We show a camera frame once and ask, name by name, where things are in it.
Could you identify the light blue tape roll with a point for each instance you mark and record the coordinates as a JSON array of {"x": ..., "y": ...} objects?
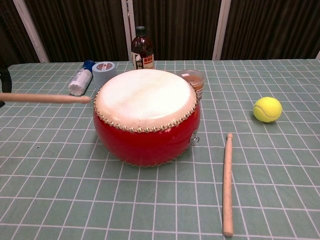
[{"x": 102, "y": 75}]

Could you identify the wooden drumstick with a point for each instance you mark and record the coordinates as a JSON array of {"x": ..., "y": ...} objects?
[
  {"x": 50, "y": 98},
  {"x": 227, "y": 187}
]

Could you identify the dark pleated curtain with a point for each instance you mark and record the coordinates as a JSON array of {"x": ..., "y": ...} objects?
[{"x": 75, "y": 30}]

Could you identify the green grid tablecloth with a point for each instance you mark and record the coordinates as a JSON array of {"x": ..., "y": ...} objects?
[{"x": 160, "y": 200}]

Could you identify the white frame post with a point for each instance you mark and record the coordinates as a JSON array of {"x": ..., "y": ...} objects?
[
  {"x": 31, "y": 32},
  {"x": 128, "y": 25},
  {"x": 221, "y": 32}
]

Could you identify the red drum with white skin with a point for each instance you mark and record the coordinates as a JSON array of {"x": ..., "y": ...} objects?
[{"x": 145, "y": 145}]

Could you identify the brown bottle with white label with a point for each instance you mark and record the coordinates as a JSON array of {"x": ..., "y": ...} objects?
[{"x": 142, "y": 47}]

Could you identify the white tube with blue cap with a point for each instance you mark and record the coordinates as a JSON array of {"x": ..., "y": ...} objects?
[{"x": 80, "y": 81}]

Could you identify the yellow tennis ball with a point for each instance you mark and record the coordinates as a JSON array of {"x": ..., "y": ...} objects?
[{"x": 267, "y": 109}]

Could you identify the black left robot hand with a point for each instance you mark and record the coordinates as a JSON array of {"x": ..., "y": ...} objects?
[{"x": 5, "y": 80}]

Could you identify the clear jar with amber content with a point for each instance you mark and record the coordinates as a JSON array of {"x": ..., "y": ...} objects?
[{"x": 197, "y": 81}]

